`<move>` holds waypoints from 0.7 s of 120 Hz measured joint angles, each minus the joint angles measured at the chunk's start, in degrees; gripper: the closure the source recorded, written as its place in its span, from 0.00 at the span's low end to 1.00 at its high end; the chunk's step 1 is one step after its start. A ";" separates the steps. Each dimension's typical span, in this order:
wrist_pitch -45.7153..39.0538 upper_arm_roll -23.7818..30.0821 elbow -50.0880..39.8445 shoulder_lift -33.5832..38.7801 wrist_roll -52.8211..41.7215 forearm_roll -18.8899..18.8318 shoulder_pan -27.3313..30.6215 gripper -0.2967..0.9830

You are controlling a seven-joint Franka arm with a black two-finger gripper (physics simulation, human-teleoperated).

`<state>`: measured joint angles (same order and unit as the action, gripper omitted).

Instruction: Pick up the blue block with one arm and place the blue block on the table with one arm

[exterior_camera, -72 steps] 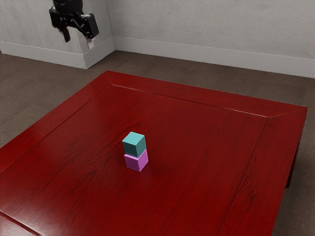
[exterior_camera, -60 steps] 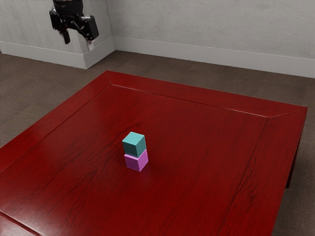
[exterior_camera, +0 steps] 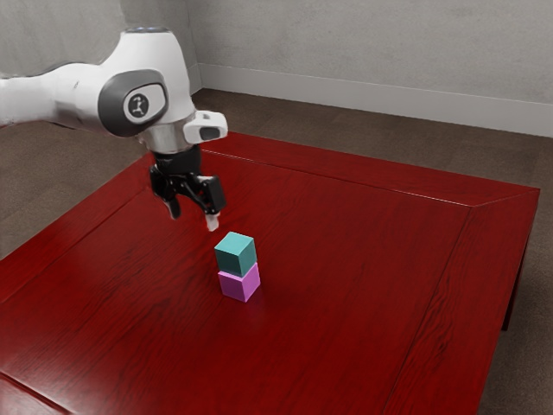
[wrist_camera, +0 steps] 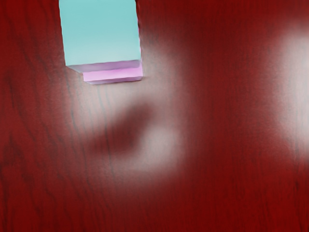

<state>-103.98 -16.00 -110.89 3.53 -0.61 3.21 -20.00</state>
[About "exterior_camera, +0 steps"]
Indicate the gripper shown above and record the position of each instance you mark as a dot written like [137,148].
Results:
[179,166]

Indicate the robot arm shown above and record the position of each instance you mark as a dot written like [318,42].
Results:
[78,95]

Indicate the teal block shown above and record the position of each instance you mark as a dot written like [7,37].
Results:
[235,254]

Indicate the pink block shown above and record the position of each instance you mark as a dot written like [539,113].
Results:
[239,285]

